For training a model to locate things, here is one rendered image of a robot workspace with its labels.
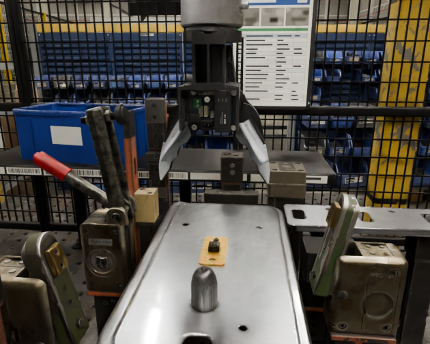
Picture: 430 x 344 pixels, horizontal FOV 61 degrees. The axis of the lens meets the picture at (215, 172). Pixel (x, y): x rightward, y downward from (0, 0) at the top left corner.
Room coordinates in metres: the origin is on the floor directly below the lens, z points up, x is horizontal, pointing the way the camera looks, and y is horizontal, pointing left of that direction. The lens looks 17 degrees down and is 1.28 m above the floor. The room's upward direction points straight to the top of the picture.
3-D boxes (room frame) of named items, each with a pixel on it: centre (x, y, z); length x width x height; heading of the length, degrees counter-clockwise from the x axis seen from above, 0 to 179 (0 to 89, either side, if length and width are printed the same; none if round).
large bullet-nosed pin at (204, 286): (0.37, 0.01, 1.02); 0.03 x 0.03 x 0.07
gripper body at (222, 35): (0.47, 0.00, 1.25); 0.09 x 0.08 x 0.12; 175
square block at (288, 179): (0.76, -0.15, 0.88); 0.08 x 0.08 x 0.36; 85
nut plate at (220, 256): (0.50, 0.00, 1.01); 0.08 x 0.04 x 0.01; 175
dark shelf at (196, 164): (0.95, 0.16, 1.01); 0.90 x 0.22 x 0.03; 85
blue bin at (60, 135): (0.97, 0.35, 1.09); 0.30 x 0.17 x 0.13; 75
